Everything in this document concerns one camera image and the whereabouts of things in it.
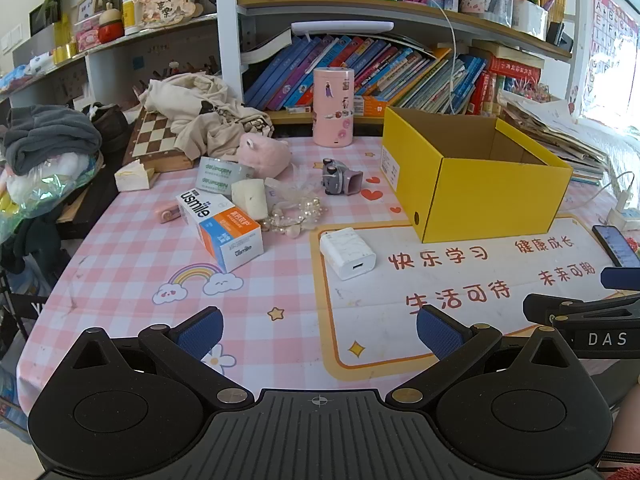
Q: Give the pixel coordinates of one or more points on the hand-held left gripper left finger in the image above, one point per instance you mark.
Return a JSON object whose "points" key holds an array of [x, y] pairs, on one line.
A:
{"points": [[200, 332]]}

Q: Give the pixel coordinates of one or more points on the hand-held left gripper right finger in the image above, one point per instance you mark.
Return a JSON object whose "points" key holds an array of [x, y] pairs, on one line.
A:
{"points": [[440, 332]]}

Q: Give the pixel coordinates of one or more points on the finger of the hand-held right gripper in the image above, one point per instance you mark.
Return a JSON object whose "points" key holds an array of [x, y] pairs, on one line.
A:
{"points": [[545, 307], [620, 277]]}

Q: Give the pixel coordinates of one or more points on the white orange toothpaste box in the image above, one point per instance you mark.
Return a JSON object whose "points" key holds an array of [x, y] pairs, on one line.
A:
{"points": [[225, 227]]}

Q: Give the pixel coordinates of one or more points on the yellow cardboard box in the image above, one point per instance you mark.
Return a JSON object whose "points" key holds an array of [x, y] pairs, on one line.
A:
{"points": [[475, 200]]}

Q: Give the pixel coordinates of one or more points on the white foam block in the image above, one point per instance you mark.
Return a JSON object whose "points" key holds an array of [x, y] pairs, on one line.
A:
{"points": [[250, 197]]}

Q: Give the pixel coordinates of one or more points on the pearl lace headband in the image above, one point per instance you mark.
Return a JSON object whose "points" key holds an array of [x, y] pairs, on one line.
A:
{"points": [[295, 210]]}

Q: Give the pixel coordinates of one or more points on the pink plush toy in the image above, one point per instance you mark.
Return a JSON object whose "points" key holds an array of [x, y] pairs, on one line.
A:
{"points": [[262, 152]]}

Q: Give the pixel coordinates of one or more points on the person's right forearm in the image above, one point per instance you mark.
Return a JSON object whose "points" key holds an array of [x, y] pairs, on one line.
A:
{"points": [[627, 425]]}

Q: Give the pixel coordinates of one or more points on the black smartphone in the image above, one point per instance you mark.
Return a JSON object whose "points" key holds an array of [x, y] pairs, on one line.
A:
{"points": [[617, 245]]}

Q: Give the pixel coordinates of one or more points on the white orange-edged desk mat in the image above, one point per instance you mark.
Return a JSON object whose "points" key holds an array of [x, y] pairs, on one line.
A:
{"points": [[475, 285]]}

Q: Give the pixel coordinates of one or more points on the white power strip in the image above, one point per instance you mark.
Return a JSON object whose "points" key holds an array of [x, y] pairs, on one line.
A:
{"points": [[625, 217]]}

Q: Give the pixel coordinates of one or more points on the pink checked tablecloth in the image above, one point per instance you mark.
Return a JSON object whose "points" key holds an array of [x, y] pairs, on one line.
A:
{"points": [[150, 270]]}

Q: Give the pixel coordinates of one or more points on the white charger adapter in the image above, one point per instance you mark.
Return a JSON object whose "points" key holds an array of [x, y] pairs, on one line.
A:
{"points": [[347, 255]]}

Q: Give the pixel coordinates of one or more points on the small pink gadget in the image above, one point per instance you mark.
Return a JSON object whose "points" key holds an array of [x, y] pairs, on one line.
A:
{"points": [[167, 213]]}

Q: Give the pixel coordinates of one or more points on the stack of papers and books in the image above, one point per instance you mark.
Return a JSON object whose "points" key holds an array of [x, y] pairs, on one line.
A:
{"points": [[555, 130]]}

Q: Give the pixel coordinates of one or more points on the white gold paper box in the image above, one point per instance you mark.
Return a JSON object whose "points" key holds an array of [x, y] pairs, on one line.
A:
{"points": [[132, 177]]}

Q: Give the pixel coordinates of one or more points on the small grey toy car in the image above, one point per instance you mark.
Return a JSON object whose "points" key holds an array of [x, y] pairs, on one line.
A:
{"points": [[337, 176]]}

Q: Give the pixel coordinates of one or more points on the wooden chessboard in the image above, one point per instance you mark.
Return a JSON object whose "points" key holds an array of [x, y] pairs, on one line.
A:
{"points": [[152, 137]]}

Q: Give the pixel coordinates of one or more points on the iridescent plastic bag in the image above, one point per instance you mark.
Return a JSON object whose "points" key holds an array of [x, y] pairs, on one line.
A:
{"points": [[45, 185]]}

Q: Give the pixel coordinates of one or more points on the beige printed cloth bag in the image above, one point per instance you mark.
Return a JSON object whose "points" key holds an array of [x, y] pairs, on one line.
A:
{"points": [[200, 110]]}

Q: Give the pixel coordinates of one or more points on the dark brown bag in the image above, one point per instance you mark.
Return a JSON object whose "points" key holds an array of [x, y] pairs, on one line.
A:
{"points": [[107, 120]]}

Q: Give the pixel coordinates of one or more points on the orange white carton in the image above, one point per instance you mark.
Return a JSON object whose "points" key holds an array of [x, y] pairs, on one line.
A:
{"points": [[372, 106]]}

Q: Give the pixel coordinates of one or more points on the pink sticker-covered tin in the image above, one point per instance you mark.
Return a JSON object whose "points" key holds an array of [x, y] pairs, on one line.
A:
{"points": [[333, 110]]}

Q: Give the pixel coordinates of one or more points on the grey folded clothing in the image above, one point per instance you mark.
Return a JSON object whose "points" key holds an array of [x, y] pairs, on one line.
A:
{"points": [[50, 135]]}

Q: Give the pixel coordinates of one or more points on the row of children's books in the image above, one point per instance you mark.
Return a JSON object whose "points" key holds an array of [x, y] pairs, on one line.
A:
{"points": [[380, 75]]}

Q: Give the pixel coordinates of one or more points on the white storage basket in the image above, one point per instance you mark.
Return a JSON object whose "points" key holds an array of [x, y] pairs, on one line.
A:
{"points": [[530, 20]]}

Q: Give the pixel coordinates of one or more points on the white bookshelf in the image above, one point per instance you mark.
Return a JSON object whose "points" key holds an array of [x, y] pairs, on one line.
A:
{"points": [[230, 60]]}

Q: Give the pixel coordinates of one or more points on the white paperback book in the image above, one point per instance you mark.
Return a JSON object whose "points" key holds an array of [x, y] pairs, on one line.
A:
{"points": [[265, 45]]}

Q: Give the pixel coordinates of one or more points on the white bar lamp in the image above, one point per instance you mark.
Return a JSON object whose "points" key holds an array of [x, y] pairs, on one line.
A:
{"points": [[342, 27]]}

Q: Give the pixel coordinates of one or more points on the red doll figurine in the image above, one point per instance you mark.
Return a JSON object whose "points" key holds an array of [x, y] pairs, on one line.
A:
{"points": [[110, 25]]}

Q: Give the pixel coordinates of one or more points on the pink patterned box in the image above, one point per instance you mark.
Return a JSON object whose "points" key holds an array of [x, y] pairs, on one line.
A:
{"points": [[92, 30]]}

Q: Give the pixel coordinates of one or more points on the white bottle yellow label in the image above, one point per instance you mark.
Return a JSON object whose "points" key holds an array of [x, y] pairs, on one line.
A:
{"points": [[131, 10]]}

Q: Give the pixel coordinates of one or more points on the alphabet wall poster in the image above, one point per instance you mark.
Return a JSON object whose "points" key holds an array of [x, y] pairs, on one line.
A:
{"points": [[612, 45]]}

